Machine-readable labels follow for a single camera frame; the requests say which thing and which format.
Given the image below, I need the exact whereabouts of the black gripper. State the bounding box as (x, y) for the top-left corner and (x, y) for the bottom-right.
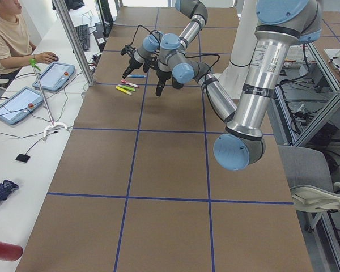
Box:
(155, 68), (172, 97)
(122, 52), (143, 78)

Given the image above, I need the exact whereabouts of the blue marker pen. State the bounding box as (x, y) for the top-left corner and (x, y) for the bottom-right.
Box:
(127, 74), (147, 79)

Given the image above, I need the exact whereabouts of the red white marker pen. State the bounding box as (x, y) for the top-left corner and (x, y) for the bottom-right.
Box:
(121, 80), (139, 88)

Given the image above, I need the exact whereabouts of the green highlighter pen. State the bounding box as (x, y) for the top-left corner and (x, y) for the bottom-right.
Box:
(117, 84), (137, 92)

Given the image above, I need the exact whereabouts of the yellow highlighter pen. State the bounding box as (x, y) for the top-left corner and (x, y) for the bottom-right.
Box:
(116, 86), (132, 96)

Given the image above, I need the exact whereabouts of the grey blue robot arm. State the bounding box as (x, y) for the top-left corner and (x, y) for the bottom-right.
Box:
(121, 1), (208, 83)
(159, 1), (324, 171)

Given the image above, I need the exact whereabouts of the black mesh pen cup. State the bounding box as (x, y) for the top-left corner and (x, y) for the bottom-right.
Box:
(172, 77), (184, 90)

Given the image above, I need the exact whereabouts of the black keyboard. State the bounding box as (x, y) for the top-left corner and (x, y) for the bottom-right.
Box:
(74, 24), (90, 51)

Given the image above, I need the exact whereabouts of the far blue teach pendant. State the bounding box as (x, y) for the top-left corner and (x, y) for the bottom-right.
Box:
(39, 62), (75, 92)

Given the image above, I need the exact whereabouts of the blue teach pendant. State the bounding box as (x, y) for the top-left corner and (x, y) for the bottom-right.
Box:
(0, 87), (44, 125)
(39, 62), (75, 92)

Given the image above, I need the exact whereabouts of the metal reacher grabber stick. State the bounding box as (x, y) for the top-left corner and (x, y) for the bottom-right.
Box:
(29, 58), (69, 141)

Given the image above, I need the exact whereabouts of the person in beige shirt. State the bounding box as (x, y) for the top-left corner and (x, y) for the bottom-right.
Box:
(0, 1), (58, 80)

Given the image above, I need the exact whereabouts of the near blue teach pendant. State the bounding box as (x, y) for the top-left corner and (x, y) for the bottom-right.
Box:
(0, 87), (44, 125)

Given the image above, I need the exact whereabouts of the small black square pad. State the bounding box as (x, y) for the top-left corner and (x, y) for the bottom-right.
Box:
(15, 154), (31, 163)

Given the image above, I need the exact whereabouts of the white grey office chair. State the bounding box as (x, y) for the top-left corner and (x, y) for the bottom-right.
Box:
(277, 144), (340, 218)

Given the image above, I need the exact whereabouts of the folded blue plaid umbrella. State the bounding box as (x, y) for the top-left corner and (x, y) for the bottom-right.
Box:
(0, 180), (19, 204)

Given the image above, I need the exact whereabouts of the red cylinder bottle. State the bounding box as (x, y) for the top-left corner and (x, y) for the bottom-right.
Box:
(0, 241), (23, 261)

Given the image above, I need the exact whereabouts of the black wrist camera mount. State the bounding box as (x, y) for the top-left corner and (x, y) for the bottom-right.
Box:
(120, 44), (136, 56)
(143, 56), (158, 73)

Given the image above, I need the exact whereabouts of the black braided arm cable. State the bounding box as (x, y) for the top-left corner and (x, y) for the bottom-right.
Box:
(129, 24), (165, 50)
(184, 53), (220, 88)

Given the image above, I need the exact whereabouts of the aluminium frame post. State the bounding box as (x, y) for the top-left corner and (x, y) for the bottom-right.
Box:
(53, 0), (94, 87)

